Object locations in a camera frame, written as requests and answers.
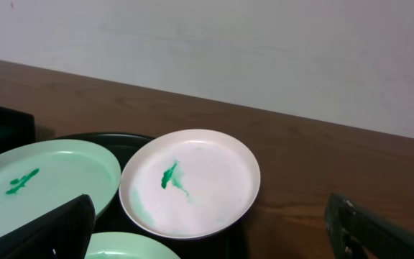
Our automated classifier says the pink plate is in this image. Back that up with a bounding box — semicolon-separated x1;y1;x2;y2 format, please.
119;129;261;240

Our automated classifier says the round black tray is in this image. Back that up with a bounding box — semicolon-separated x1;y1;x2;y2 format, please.
65;132;249;259

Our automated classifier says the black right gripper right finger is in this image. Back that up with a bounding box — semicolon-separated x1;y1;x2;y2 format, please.
325;193;414;259

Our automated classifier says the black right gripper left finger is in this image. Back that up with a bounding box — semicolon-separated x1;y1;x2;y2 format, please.
0;194;96;259

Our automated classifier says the mint green plate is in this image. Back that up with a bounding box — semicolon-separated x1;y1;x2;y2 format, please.
0;140;121;237
85;232;180;259

